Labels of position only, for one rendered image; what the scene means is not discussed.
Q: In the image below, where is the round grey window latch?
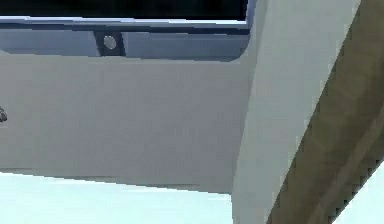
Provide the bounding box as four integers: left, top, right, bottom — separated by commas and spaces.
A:
94, 31, 127, 57

